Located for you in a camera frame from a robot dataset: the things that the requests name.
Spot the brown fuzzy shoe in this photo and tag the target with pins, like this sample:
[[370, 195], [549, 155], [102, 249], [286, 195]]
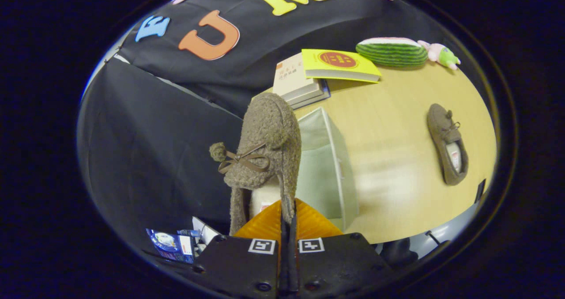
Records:
[[269, 126], [441, 131]]

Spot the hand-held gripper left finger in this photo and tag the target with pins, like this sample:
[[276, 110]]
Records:
[[238, 268]]

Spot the blue printed packet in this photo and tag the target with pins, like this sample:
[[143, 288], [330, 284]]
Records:
[[170, 244]]

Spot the dark blue book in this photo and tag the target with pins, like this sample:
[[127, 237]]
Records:
[[325, 91]]

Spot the watermelon slice plush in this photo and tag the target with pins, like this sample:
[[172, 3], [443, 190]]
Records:
[[390, 54]]

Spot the pale green fabric storage box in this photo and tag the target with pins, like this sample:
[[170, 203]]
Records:
[[320, 171]]

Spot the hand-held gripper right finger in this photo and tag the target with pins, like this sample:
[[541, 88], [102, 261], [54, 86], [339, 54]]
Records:
[[340, 268]]

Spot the beige book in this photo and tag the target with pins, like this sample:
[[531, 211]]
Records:
[[291, 78]]

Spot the white card box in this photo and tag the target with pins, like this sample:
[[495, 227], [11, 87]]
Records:
[[205, 232]]

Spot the yellow book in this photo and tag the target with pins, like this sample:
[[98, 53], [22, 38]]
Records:
[[340, 60]]

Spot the pink and green plush toy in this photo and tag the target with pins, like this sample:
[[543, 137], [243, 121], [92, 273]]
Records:
[[441, 55]]

